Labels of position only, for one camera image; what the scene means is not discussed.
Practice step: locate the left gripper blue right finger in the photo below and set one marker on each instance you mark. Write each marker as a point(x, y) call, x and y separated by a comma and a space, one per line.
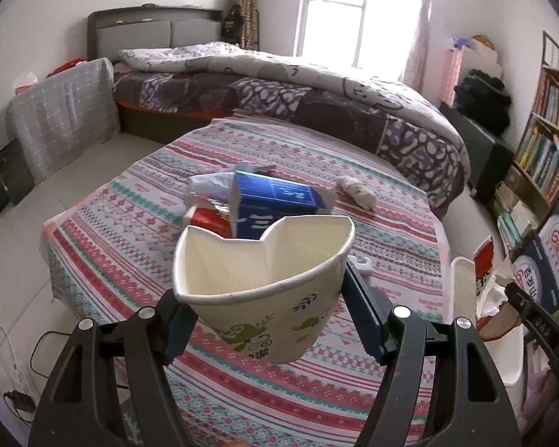
point(367, 308)

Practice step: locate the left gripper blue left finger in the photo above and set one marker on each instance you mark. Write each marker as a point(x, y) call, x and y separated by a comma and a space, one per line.
point(179, 320)

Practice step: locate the floral paper cup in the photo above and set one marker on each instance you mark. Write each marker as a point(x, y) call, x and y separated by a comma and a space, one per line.
point(267, 298)

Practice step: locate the white paper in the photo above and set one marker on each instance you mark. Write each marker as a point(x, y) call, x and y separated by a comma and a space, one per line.
point(217, 185)

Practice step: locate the white plastic trash bin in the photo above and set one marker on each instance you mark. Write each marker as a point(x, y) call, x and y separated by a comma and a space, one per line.
point(498, 323)

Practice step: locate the lower Ganten water box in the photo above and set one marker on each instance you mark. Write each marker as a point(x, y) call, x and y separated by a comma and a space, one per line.
point(533, 273)

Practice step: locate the patterned striped tablecloth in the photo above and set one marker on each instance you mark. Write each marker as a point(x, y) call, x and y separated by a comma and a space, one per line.
point(112, 259)

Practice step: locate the red instant noodle cup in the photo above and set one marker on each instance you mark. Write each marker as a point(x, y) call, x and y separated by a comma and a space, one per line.
point(483, 264)

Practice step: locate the red snack wrapper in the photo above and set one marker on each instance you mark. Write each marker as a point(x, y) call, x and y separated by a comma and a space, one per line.
point(209, 219)

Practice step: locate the rolled white tissue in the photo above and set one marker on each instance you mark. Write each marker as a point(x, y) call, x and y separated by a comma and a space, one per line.
point(358, 192)

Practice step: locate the blue carton box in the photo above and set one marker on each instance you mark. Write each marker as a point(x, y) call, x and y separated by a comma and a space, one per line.
point(257, 201)

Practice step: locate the wooden bookshelf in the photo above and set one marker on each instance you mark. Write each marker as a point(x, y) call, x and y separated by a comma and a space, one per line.
point(530, 190)

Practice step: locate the black storage bench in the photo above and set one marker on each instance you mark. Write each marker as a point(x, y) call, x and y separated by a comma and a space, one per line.
point(490, 156)

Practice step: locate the bed with patterned duvet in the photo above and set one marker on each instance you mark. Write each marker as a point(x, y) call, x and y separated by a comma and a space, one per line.
point(164, 93)

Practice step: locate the black small bin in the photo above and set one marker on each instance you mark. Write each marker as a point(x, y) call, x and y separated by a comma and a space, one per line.
point(15, 174)

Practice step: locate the grey covered nightstand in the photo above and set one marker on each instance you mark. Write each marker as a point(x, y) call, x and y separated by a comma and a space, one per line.
point(60, 118)

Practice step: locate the pile of black clothes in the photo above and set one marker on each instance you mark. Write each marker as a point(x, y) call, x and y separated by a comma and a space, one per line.
point(484, 100)

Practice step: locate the sheer curtain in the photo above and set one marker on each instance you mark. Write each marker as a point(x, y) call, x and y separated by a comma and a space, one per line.
point(415, 69)

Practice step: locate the pink white cabinet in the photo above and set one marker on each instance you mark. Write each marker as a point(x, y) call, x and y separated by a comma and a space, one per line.
point(460, 61)

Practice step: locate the window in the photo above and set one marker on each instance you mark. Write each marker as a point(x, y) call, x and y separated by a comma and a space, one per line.
point(373, 35)

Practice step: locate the dark bed headboard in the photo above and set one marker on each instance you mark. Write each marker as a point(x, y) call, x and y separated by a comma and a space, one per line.
point(149, 26)

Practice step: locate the plaid hanging coat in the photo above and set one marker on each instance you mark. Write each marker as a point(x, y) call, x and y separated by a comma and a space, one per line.
point(249, 38)

